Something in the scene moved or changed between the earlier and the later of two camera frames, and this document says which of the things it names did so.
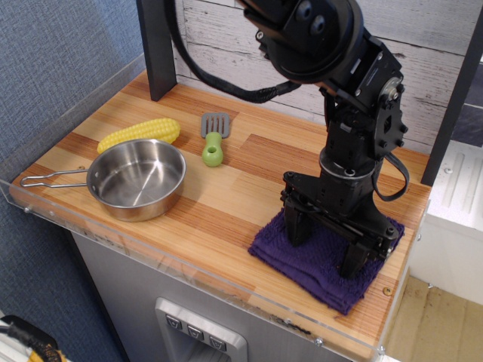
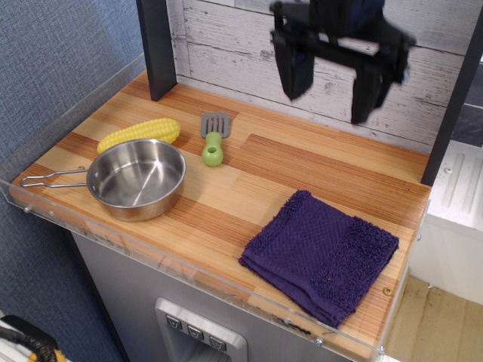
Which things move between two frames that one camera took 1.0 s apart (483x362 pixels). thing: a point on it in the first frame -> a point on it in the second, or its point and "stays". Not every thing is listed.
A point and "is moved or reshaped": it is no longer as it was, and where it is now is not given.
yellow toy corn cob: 163,129 stays
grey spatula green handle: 214,127 stays
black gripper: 340,197 -> 343,32
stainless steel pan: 131,180 stays
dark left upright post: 154,20 stays
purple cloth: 316,265 is moved or reshaped
